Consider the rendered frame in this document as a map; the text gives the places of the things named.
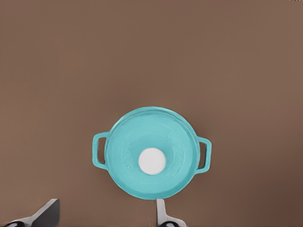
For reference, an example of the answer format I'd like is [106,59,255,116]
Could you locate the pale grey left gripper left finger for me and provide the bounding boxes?
[4,198,60,227]

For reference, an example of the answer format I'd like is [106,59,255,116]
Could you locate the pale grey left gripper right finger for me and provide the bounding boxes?
[156,199,187,227]

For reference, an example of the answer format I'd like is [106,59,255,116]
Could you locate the turquoise lid with white knob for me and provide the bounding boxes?
[104,106,198,201]

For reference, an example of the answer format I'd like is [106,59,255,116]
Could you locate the turquoise pot with two handles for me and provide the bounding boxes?
[92,106,212,201]

